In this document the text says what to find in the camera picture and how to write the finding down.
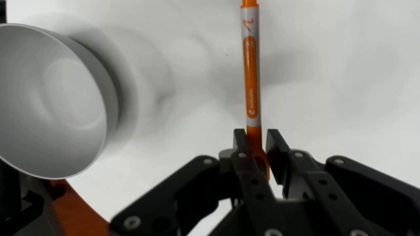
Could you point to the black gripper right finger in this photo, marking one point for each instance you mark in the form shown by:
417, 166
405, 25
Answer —
332, 197

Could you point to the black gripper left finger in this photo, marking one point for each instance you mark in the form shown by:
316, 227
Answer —
244, 191

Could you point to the grey bowl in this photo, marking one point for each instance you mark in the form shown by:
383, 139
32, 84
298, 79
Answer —
52, 109

